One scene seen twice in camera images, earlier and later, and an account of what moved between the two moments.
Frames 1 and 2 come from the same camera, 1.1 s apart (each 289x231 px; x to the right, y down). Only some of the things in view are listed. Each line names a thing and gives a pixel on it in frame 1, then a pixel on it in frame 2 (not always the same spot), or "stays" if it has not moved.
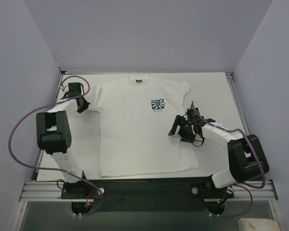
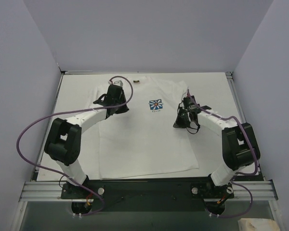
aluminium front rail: (43, 191) stays
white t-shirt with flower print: (136, 115) stays
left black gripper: (81, 104) -> (120, 103)
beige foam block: (257, 224) stays
